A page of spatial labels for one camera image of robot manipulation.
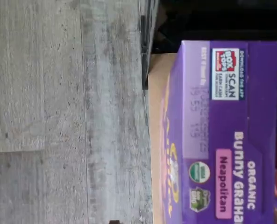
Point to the wooden shelf board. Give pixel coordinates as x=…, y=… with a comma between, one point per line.
x=154, y=140

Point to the black metal shelving rack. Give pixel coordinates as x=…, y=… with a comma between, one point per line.
x=150, y=35

